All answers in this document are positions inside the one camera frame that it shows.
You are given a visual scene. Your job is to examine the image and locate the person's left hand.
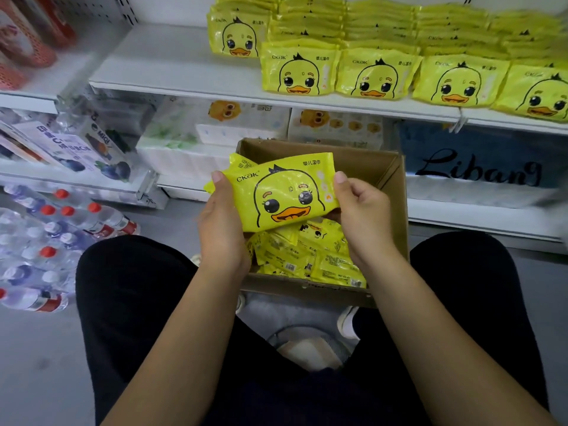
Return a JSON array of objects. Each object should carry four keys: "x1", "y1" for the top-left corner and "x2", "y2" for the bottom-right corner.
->
[{"x1": 197, "y1": 170, "x2": 254, "y2": 285}]

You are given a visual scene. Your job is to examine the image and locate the person's right hand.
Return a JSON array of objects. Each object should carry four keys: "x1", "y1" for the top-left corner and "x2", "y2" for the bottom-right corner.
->
[{"x1": 333, "y1": 171, "x2": 396, "y2": 272}]

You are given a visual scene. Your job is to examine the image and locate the brown cardboard box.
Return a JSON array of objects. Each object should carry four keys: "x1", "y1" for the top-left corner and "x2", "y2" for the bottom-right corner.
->
[{"x1": 226, "y1": 137, "x2": 409, "y2": 309}]

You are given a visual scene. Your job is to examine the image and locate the white metal shelf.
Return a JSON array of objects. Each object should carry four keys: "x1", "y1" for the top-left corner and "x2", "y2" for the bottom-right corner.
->
[{"x1": 87, "y1": 0, "x2": 568, "y2": 254}]

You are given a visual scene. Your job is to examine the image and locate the person's right forearm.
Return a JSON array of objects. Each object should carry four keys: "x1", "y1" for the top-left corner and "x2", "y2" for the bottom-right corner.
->
[{"x1": 341, "y1": 254, "x2": 556, "y2": 426}]

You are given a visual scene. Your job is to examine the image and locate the person's left forearm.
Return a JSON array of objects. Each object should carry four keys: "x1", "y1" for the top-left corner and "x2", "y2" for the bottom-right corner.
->
[{"x1": 102, "y1": 269, "x2": 250, "y2": 426}]

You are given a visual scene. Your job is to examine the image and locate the person's right cream clog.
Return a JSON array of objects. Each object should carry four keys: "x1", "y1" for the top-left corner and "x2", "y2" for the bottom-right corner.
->
[{"x1": 337, "y1": 306, "x2": 360, "y2": 343}]

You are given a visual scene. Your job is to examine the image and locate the white duck tissue pack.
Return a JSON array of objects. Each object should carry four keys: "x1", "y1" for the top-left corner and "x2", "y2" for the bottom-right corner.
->
[
  {"x1": 195, "y1": 100, "x2": 292, "y2": 147},
  {"x1": 288, "y1": 108, "x2": 387, "y2": 149}
]

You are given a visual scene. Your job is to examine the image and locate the person's black trousers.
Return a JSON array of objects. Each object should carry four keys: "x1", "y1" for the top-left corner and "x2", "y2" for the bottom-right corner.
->
[{"x1": 75, "y1": 230, "x2": 550, "y2": 426}]

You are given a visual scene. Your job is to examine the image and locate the white pegboard shelf unit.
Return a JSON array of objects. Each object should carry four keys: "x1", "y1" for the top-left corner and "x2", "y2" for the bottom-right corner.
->
[{"x1": 0, "y1": 0, "x2": 170, "y2": 209}]

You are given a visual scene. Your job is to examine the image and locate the green white tissue pack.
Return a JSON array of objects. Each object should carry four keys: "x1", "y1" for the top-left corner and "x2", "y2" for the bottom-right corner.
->
[{"x1": 137, "y1": 100, "x2": 236, "y2": 187}]

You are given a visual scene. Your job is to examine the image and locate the pack of red-capped bottles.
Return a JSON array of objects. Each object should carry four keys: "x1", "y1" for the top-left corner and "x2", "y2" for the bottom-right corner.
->
[{"x1": 0, "y1": 183, "x2": 141, "y2": 314}]

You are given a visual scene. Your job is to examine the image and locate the MIQI boxes with fruit print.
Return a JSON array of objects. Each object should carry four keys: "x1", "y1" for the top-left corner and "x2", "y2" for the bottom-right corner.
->
[{"x1": 0, "y1": 115, "x2": 134, "y2": 183}]

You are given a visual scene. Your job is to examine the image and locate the metal frame stool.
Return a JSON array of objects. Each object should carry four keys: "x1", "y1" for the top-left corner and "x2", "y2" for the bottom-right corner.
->
[{"x1": 266, "y1": 324, "x2": 356, "y2": 373}]

